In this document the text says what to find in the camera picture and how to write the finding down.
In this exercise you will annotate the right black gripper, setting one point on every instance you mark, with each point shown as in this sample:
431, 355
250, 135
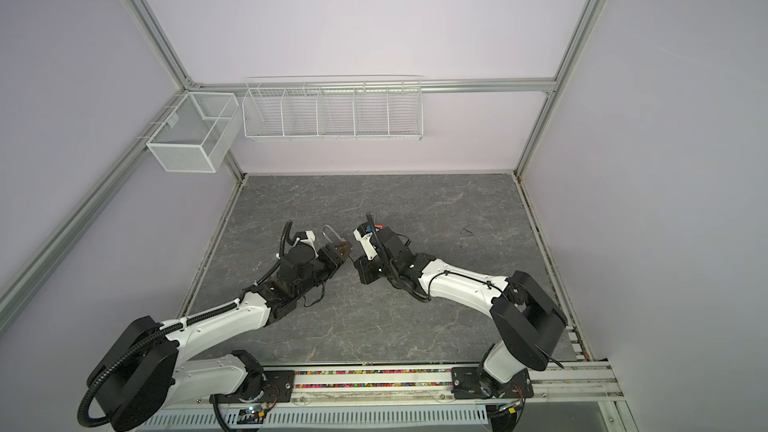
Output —
365, 266

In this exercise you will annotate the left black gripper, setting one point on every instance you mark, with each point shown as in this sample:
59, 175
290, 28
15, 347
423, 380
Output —
332, 261

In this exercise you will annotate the brass padlock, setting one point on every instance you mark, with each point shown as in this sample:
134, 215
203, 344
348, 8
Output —
341, 246

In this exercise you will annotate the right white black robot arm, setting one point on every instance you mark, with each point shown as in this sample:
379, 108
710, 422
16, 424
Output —
528, 320

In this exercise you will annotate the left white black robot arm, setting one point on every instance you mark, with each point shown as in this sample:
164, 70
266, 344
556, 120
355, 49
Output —
155, 364

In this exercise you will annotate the white mesh box basket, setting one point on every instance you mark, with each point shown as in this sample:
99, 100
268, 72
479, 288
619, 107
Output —
198, 133

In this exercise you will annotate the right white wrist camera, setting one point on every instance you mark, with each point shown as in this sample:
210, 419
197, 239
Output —
363, 234

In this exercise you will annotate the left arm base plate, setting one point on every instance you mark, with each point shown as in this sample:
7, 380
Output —
272, 386

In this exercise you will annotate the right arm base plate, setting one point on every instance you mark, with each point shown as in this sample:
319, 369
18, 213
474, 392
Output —
475, 383

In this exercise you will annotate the long white wire basket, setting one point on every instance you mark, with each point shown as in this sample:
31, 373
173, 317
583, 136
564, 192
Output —
333, 107

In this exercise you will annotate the white vented cable duct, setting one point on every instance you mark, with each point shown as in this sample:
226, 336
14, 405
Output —
323, 418

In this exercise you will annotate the aluminium front rail frame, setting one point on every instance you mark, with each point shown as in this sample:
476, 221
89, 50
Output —
430, 385

